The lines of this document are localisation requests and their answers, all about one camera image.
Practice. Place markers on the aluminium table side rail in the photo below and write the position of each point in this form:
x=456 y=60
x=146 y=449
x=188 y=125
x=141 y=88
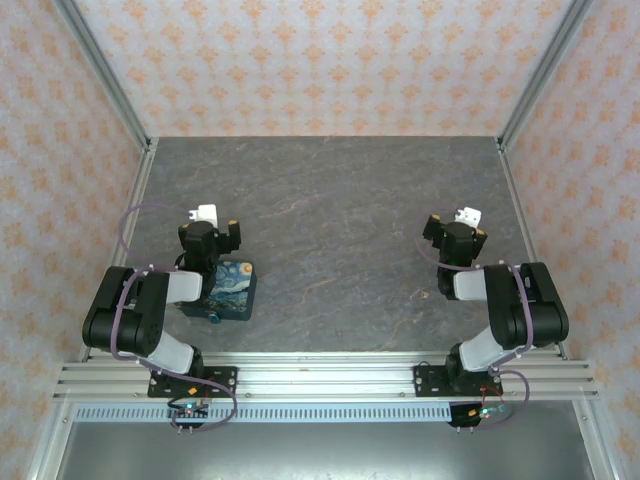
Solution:
x=132 y=210
x=520 y=210

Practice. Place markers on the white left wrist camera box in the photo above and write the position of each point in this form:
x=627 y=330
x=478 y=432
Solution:
x=206 y=214

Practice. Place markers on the small blue padlock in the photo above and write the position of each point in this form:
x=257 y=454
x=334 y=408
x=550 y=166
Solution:
x=213 y=317

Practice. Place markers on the aluminium frame post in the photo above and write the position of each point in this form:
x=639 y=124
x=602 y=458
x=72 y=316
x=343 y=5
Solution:
x=542 y=75
x=105 y=75

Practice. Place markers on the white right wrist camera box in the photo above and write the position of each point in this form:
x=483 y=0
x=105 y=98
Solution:
x=470 y=216

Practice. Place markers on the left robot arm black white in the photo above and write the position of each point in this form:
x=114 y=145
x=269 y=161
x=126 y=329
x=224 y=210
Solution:
x=140 y=320

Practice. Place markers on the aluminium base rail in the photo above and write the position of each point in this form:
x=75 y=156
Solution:
x=325 y=377

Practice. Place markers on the grey metal shelf sheet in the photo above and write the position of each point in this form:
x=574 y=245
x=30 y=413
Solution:
x=320 y=452

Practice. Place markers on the starry night print box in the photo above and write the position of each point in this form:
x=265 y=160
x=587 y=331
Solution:
x=235 y=285

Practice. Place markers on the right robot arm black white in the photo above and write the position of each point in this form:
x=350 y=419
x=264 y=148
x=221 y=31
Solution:
x=510 y=310

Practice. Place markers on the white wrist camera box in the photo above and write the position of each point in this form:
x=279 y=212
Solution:
x=470 y=216
x=206 y=214

